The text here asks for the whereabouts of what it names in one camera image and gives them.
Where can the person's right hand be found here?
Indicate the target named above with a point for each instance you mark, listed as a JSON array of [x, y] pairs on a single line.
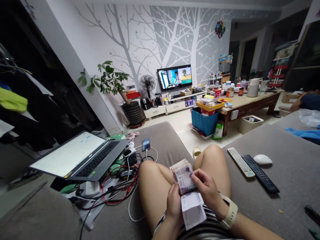
[[208, 186]]

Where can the person's left hand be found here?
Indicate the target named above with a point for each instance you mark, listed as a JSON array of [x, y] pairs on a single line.
[[173, 202]]

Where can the pale purple banknote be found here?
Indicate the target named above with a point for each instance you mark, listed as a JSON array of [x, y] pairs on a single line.
[[193, 212]]

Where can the stack of banknotes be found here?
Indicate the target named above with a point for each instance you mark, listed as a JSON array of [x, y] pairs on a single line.
[[183, 176]]

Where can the person's legs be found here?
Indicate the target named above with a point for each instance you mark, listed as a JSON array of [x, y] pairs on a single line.
[[155, 185]]

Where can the pale yellow slipper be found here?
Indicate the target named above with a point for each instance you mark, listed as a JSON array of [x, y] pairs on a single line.
[[196, 152]]

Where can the person's body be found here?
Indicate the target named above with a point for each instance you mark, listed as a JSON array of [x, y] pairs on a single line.
[[200, 232]]

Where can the white remote control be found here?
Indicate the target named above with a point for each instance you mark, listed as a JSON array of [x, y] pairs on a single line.
[[240, 162]]

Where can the black remote control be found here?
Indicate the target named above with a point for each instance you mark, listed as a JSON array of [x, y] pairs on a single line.
[[260, 173]]

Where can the green packet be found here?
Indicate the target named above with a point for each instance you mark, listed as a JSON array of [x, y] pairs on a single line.
[[218, 130]]

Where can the white computer mouse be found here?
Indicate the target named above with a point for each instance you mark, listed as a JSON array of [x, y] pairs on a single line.
[[263, 159]]

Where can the black power adapter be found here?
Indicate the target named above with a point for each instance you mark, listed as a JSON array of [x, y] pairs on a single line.
[[130, 159]]

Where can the smartphone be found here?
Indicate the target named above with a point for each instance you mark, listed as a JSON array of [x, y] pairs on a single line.
[[146, 145]]

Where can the blue storage box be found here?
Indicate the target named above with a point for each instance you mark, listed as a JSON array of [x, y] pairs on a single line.
[[203, 122]]

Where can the grey sofa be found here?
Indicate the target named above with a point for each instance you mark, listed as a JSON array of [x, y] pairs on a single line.
[[275, 212]]

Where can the white waste bin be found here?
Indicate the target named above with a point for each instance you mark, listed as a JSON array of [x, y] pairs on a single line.
[[250, 125]]

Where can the pink cloth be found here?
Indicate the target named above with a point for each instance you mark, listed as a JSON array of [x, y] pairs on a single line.
[[133, 135]]

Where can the yellow tray of items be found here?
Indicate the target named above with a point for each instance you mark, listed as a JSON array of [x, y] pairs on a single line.
[[208, 104]]

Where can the white adapter box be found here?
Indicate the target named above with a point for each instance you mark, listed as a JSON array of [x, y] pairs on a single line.
[[88, 188]]

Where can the green dotted cloth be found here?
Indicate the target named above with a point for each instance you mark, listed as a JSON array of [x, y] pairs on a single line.
[[117, 137]]

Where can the white television cabinet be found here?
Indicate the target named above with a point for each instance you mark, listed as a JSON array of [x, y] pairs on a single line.
[[172, 106]]

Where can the wooden coffee table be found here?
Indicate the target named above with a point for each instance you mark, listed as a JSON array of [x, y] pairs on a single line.
[[250, 100]]

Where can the black air fryer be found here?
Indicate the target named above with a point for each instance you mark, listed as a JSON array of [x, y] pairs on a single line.
[[145, 103]]

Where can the black elongated object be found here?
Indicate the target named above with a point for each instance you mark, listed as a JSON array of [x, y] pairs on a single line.
[[312, 212]]

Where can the blue cloth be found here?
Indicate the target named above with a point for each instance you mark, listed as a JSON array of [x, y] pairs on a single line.
[[305, 133]]

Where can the silver laptop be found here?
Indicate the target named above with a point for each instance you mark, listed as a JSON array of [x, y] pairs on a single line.
[[75, 152]]

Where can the flat screen television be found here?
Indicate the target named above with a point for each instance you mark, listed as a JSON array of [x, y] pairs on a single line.
[[175, 76]]

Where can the black standing fan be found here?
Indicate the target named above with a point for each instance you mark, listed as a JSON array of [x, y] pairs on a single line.
[[147, 82]]

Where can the clear plastic bag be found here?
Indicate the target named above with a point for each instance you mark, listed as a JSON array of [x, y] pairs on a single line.
[[311, 117]]

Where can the red and white shelf cart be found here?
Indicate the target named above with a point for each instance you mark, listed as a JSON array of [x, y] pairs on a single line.
[[278, 70]]

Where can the potted green plant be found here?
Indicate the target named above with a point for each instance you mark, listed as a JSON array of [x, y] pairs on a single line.
[[112, 80]]

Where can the clothes rack with garments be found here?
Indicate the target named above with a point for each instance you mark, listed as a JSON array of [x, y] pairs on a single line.
[[22, 105]]

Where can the colourful wall clock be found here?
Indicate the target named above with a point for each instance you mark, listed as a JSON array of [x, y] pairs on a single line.
[[220, 29]]

